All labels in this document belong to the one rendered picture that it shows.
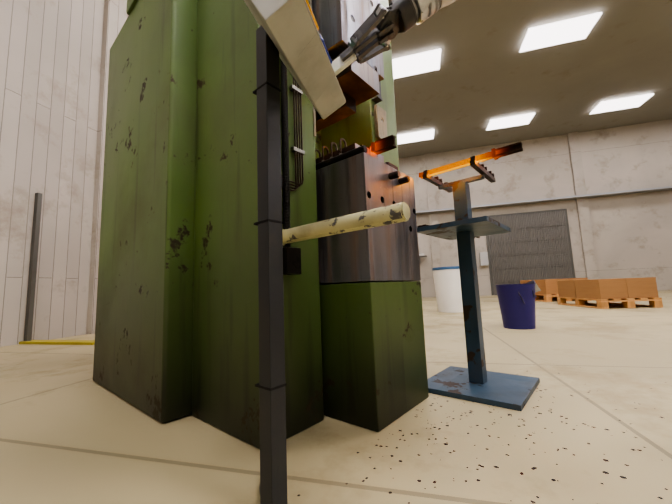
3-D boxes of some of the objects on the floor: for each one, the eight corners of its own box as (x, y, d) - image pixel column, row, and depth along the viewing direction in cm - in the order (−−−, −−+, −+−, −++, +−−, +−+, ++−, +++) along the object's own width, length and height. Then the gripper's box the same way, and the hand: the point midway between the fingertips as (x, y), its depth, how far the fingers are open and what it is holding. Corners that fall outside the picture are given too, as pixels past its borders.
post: (288, 514, 62) (279, 30, 75) (272, 526, 59) (265, 20, 72) (275, 506, 65) (268, 39, 78) (259, 517, 62) (255, 29, 75)
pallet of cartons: (519, 299, 773) (517, 280, 778) (564, 298, 748) (561, 278, 753) (539, 302, 643) (537, 279, 648) (594, 300, 618) (591, 277, 624)
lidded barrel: (436, 313, 487) (432, 267, 495) (433, 310, 542) (430, 269, 551) (475, 312, 473) (471, 265, 482) (468, 309, 529) (465, 267, 538)
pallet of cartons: (555, 304, 573) (553, 280, 578) (613, 302, 550) (610, 278, 556) (591, 309, 453) (587, 279, 459) (667, 307, 431) (662, 276, 436)
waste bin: (537, 325, 313) (532, 279, 318) (552, 330, 278) (546, 279, 284) (495, 325, 323) (490, 281, 329) (503, 330, 289) (498, 281, 294)
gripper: (418, -7, 68) (331, 63, 72) (418, 38, 81) (344, 96, 85) (399, -28, 70) (315, 42, 74) (402, 19, 83) (330, 77, 87)
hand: (342, 62), depth 79 cm, fingers closed
